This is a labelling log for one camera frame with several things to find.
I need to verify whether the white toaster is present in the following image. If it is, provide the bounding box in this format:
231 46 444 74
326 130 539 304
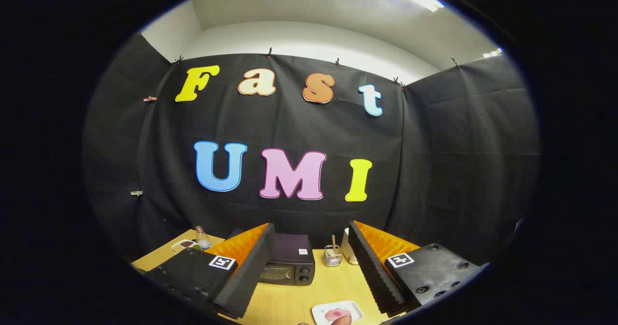
340 227 359 266

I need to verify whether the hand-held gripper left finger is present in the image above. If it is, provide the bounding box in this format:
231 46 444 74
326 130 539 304
144 223 276 320

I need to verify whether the white square plate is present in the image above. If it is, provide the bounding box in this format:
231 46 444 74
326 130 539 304
311 300 365 325

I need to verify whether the black toaster oven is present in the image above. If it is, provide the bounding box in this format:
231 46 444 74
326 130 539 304
226 228 316 286

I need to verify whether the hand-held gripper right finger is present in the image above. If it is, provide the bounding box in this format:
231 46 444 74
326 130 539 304
348 220 483 317

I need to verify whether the wire mesh basket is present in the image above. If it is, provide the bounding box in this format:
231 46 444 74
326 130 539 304
323 245 343 268

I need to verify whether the clear plastic water bottle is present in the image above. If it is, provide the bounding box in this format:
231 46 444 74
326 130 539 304
195 226 212 251

